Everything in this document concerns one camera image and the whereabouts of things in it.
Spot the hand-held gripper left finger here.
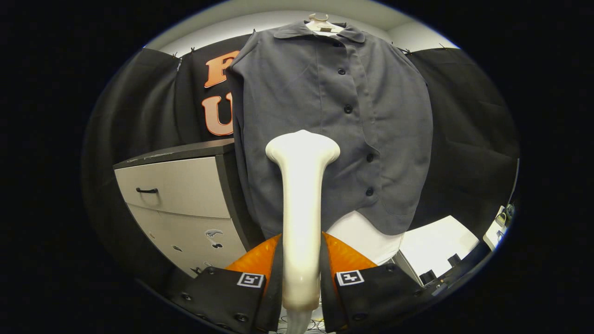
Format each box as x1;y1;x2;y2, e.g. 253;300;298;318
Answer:
167;233;284;334

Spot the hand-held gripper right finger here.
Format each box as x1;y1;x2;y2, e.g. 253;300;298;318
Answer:
320;232;437;334

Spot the grey button shirt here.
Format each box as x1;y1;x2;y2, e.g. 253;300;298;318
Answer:
226;21;434;239

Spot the white mannequin torso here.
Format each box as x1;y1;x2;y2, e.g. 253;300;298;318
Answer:
305;13;404;266

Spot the white low platform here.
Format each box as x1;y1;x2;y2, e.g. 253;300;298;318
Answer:
397;215;479;281

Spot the grey drawer cabinet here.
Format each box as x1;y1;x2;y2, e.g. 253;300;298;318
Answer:
113;138;265;279

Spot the white side table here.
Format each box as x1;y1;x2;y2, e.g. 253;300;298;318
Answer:
483;204;516;251

